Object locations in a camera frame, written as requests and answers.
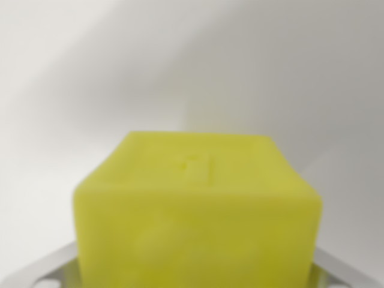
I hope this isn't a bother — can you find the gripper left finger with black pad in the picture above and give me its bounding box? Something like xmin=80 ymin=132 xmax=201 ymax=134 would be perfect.
xmin=0 ymin=242 xmax=83 ymax=288

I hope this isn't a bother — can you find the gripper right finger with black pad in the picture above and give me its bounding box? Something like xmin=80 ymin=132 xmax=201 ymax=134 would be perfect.
xmin=308 ymin=245 xmax=384 ymax=288

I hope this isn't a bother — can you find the yellow cube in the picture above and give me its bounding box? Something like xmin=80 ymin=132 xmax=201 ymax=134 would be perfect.
xmin=71 ymin=131 xmax=324 ymax=288

